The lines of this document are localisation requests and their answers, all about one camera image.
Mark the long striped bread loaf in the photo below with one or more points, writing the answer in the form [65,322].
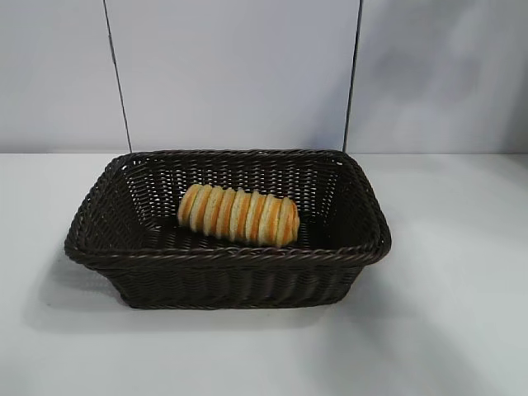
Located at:
[239,214]

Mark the dark brown wicker basket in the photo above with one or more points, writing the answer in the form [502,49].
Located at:
[206,280]

